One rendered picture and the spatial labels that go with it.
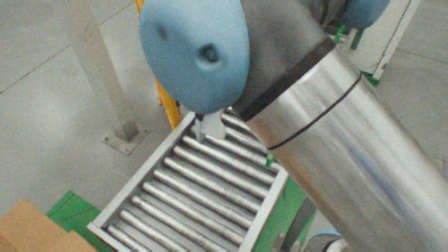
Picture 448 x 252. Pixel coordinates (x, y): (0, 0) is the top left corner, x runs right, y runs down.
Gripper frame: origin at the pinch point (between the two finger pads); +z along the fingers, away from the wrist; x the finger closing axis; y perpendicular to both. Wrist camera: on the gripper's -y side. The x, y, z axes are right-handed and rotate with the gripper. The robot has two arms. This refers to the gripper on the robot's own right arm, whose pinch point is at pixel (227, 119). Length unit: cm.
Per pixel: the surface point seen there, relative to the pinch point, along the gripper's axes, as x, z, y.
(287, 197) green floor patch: 69, 148, -7
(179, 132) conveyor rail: 27, 89, -67
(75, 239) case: -40, 54, -31
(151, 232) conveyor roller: -19, 93, -32
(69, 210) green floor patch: -49, 148, -109
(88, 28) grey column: 19, 44, -130
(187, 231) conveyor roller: -6, 93, -21
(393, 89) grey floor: 236, 149, -2
